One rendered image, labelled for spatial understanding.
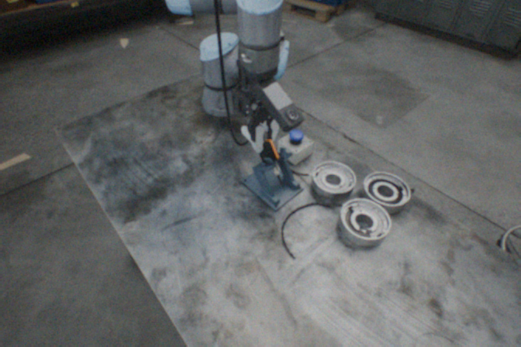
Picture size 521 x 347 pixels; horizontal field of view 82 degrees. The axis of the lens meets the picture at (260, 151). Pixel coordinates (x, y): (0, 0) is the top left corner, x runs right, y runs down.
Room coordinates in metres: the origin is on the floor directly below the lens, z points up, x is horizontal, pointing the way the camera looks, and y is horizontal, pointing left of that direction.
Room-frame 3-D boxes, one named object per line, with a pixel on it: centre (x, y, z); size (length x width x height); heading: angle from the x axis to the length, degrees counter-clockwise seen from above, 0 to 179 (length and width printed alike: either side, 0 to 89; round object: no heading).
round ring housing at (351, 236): (0.38, -0.23, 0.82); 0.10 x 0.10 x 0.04
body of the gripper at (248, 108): (0.54, 0.01, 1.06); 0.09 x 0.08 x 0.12; 43
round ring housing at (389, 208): (0.46, -0.30, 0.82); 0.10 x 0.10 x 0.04
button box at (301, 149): (0.63, -0.09, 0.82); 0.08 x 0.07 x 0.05; 42
